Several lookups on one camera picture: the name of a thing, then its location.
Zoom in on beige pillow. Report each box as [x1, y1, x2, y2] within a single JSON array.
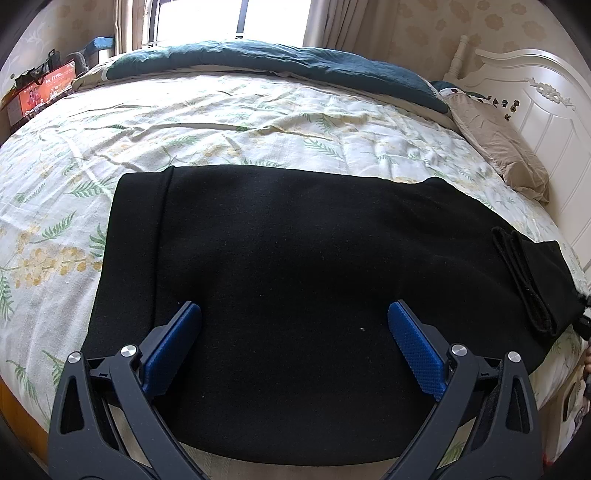
[[440, 86, 550, 205]]

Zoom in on white carved headboard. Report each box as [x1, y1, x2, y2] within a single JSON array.
[[445, 35, 591, 274]]

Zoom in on red printed box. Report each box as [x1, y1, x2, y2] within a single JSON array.
[[6, 61, 76, 132]]

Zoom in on floral white bed sheet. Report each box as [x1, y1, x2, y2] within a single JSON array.
[[0, 68, 591, 476]]

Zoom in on window with grille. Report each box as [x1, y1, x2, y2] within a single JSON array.
[[149, 0, 311, 46]]

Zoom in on black studded pants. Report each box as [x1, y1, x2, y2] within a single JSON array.
[[82, 165, 585, 466]]

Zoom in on beige curtain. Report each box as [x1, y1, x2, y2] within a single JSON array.
[[304, 0, 400, 61]]

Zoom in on person right hand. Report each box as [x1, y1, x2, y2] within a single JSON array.
[[584, 345, 591, 376]]

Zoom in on dark teal blanket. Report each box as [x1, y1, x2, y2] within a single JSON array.
[[106, 40, 449, 114]]

